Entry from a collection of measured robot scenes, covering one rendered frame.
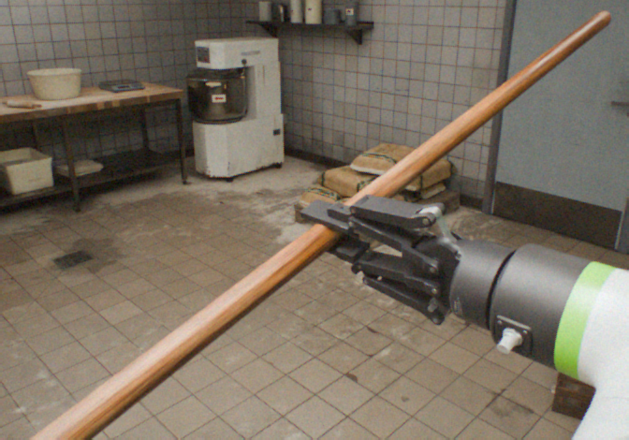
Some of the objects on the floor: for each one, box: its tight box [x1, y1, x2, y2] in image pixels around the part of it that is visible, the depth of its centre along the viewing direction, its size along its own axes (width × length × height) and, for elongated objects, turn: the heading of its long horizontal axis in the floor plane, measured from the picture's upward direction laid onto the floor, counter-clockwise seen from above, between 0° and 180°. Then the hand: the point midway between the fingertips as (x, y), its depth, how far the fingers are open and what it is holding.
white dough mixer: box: [184, 37, 284, 183], centre depth 552 cm, size 92×59×132 cm, turn 135°
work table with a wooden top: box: [0, 81, 187, 213], centre depth 479 cm, size 220×80×90 cm, turn 135°
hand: (334, 229), depth 61 cm, fingers closed on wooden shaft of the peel, 3 cm apart
